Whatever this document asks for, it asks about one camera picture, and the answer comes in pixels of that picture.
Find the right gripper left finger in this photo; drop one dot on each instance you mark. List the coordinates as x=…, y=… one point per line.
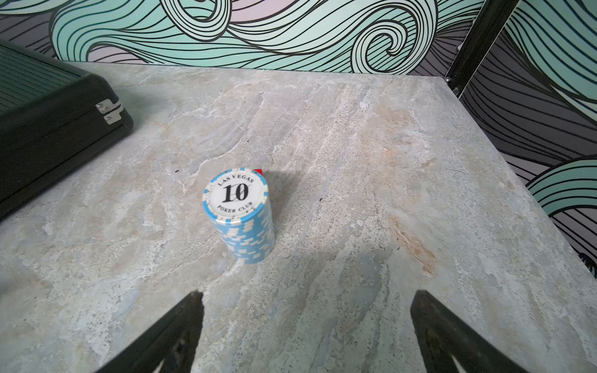
x=169, y=345

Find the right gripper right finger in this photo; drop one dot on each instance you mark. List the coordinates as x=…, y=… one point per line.
x=448, y=344

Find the black hard case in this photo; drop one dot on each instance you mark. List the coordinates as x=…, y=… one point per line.
x=54, y=118

